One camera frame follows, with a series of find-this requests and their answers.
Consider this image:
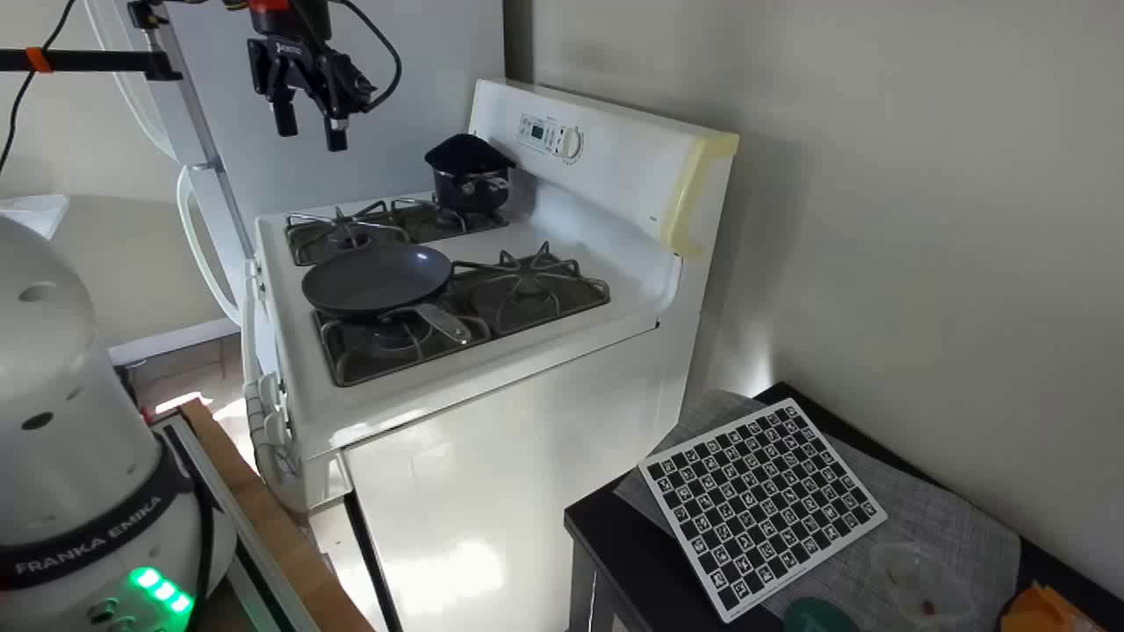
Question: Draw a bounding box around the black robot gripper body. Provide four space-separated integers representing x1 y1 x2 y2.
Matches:
241 31 380 123

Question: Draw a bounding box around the round white stove dial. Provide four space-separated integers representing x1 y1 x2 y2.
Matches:
548 123 586 166

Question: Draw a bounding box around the stove digital display panel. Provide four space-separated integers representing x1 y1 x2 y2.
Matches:
516 111 553 150

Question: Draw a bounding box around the white stove front knob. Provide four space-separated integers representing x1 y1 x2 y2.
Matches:
255 428 301 484
241 372 292 434

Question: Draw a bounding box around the white gas stove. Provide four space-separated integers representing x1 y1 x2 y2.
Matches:
239 78 744 632

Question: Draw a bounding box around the white refrigerator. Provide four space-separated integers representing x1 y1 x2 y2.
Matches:
82 0 510 333

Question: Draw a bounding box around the cast iron grate under saucepan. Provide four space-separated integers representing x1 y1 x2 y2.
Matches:
282 192 511 271

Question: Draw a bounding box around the dark nonstick frying pan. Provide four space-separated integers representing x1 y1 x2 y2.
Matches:
297 242 476 350

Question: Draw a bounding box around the black pole with orange tape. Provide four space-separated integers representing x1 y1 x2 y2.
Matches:
0 45 186 85

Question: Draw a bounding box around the cast iron grate under pan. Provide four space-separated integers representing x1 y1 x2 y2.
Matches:
309 239 613 391

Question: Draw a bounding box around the wooden board edge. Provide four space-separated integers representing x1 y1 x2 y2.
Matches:
172 397 377 632

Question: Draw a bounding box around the black side table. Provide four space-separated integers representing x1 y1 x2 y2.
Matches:
563 380 1124 632

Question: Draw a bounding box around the black white checkered calibration board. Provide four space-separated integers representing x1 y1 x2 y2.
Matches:
635 397 891 624

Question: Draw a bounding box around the green round lid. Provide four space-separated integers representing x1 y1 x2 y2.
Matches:
778 592 865 632

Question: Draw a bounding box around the orange packet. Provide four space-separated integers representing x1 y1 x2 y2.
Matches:
996 580 1106 632

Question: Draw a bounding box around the dark saucepan with steel handle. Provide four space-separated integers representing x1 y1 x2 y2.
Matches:
422 130 521 222

